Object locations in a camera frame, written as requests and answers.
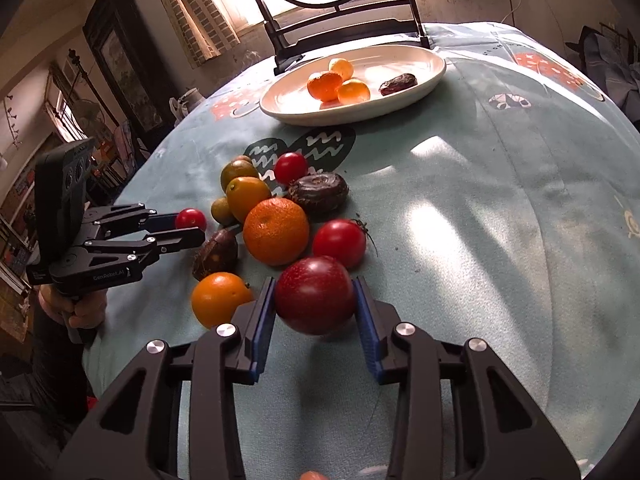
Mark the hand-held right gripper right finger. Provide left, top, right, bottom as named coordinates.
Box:
left=351, top=276, right=583, bottom=480

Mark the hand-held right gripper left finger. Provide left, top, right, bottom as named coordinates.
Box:
left=55, top=276, right=277, bottom=480

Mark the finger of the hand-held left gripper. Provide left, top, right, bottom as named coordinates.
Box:
left=75, top=226, right=206, bottom=287
left=82, top=203, right=177, bottom=239

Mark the red cherry tomato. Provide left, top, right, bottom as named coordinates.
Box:
left=175, top=208, right=208, bottom=232
left=274, top=152, right=309, bottom=186

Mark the dark brown passion fruit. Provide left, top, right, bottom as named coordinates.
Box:
left=192, top=227, right=241, bottom=282

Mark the small brown longan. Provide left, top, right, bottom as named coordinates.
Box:
left=210, top=196, right=236, bottom=226

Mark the medium orange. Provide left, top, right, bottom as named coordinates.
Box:
left=191, top=272, right=256, bottom=330

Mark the dark red plum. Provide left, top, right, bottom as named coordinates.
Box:
left=274, top=256, right=357, bottom=336

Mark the yellow green citrus fruit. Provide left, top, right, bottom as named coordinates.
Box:
left=225, top=176, right=272, bottom=223

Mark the olive green round fruit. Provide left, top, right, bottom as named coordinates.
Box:
left=220, top=159, right=261, bottom=193

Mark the red tomato with stem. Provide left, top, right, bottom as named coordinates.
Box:
left=312, top=217, right=379, bottom=271

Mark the large orange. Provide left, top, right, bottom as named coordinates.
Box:
left=243, top=197, right=311, bottom=267

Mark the wrinkled dark passion fruit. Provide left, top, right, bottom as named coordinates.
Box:
left=287, top=171, right=350, bottom=213

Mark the white oval plate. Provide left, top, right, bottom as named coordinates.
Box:
left=259, top=44, right=447, bottom=127

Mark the person's left forearm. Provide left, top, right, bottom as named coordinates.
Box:
left=29, top=302, right=97, bottom=423

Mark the person's left hand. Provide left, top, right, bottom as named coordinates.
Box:
left=39, top=285, right=108, bottom=332

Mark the white kettle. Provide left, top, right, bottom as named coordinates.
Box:
left=170, top=87, right=203, bottom=117

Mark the dark wooden cabinet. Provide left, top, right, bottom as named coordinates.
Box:
left=82, top=0, right=173, bottom=148

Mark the light blue printed tablecloth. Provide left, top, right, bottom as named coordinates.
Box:
left=82, top=21, right=640, bottom=480

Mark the small orange mandarin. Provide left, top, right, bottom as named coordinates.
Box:
left=306, top=71, right=344, bottom=102

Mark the brick pattern curtain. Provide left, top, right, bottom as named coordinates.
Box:
left=147, top=0, right=242, bottom=68

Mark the round painted screen wooden stand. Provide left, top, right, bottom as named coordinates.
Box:
left=234, top=0, right=431, bottom=77

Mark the yellow orange round fruit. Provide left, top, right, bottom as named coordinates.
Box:
left=337, top=79, right=371, bottom=106

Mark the small yellow kumquat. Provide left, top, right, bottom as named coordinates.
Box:
left=328, top=58, right=355, bottom=81

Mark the dark brown date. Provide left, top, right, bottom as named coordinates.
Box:
left=378, top=73, right=418, bottom=97

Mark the pile of clothes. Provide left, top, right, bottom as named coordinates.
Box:
left=565, top=24, right=640, bottom=126

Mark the white power cable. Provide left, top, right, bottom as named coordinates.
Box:
left=499, top=0, right=527, bottom=23

